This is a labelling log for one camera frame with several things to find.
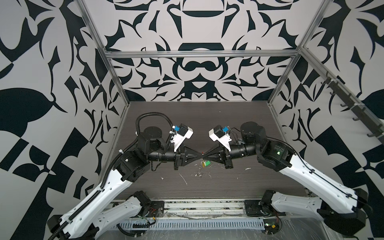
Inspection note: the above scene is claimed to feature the black wall hook rack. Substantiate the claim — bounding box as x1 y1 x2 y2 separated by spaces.
320 72 384 145

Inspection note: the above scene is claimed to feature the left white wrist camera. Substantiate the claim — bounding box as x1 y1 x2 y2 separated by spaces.
170 124 194 152

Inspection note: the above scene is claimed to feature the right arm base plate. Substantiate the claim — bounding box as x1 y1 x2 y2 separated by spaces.
244 200 286 217

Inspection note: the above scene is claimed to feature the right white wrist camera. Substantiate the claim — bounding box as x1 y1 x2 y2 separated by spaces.
209 125 232 152

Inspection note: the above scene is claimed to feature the white slotted cable duct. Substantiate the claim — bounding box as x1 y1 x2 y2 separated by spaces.
120 219 265 231

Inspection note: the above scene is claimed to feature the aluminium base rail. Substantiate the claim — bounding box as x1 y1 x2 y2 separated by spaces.
76 197 331 220

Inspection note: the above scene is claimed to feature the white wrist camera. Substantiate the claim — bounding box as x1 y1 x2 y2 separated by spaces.
170 124 194 152
209 125 232 152

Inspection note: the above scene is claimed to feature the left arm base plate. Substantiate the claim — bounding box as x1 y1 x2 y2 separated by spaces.
145 201 165 218

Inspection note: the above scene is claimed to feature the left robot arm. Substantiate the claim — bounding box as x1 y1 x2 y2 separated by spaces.
47 125 202 240

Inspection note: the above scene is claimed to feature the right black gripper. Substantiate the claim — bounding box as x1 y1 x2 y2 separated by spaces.
203 141 262 169

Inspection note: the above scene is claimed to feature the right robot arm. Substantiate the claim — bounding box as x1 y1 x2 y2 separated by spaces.
203 122 368 236

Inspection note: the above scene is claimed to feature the small circuit board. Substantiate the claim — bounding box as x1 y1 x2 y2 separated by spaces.
262 218 282 235

